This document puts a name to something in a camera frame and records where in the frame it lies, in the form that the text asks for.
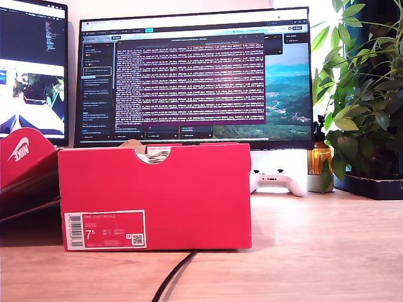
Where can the large black computer monitor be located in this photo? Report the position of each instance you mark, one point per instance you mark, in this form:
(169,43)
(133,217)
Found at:
(189,78)

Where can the white game controller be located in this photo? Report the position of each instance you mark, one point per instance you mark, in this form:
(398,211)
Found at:
(294,187)

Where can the red shoebox lid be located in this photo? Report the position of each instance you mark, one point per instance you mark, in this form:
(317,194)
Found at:
(22,163)

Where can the pale green ceramic pot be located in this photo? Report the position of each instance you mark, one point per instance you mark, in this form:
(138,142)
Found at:
(315,184)

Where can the dark rectangular planter tray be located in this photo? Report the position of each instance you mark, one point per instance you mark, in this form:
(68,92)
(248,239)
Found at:
(371,187)

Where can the brown cardboard piece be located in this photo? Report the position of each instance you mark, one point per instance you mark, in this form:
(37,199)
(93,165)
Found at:
(133,143)

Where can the white leather sneaker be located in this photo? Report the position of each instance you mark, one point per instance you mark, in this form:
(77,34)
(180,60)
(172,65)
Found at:
(155,156)

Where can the black monitor with code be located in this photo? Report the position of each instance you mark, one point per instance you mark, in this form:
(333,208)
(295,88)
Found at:
(31,47)

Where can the red Nike shoebox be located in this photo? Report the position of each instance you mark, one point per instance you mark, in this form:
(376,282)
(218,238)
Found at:
(173,195)

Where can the green leafy houseplant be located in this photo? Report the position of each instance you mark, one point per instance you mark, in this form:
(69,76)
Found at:
(362,94)

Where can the amber pump bottle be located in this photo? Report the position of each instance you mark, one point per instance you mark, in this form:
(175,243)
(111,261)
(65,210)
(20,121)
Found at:
(319,157)

